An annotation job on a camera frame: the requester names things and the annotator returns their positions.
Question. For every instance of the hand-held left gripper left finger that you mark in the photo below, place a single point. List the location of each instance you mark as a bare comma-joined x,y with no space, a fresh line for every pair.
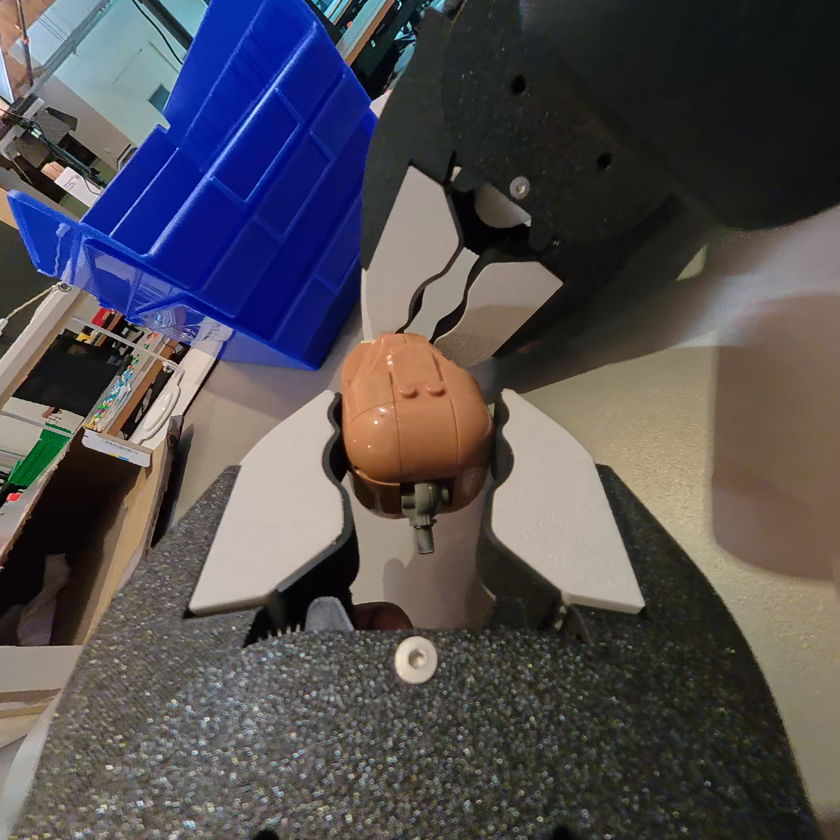
275,525

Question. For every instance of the green storage bin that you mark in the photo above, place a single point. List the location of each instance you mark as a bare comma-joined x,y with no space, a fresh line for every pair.
39,459

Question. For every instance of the blue plastic bin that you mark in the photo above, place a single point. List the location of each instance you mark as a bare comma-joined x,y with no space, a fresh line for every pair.
249,197

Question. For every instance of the white base board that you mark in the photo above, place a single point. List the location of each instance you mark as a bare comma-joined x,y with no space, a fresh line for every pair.
167,400

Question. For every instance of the orange and tan toy segment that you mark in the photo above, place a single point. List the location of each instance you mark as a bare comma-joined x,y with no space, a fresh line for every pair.
413,420

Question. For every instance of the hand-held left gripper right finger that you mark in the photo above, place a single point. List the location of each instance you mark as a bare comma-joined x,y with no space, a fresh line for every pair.
564,525

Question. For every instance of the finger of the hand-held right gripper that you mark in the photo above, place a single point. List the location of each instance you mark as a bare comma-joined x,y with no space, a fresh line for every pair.
512,302
407,249

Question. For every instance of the cardboard toy box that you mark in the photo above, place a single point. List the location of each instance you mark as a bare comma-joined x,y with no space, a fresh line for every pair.
85,525

